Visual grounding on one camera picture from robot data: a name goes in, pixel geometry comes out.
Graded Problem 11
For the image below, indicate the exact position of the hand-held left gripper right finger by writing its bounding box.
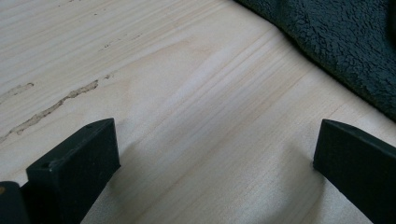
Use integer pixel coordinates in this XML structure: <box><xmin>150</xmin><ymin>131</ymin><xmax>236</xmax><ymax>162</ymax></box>
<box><xmin>312</xmin><ymin>118</ymin><xmax>396</xmax><ymax>224</ymax></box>

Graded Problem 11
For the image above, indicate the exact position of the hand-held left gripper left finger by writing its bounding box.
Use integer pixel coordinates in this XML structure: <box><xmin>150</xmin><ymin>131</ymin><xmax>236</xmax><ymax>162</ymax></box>
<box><xmin>25</xmin><ymin>118</ymin><xmax>121</xmax><ymax>224</ymax></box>

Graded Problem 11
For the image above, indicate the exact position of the yellow and black cloth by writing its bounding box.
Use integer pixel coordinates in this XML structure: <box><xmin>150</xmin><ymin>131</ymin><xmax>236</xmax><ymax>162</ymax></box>
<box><xmin>233</xmin><ymin>0</ymin><xmax>396</xmax><ymax>123</ymax></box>

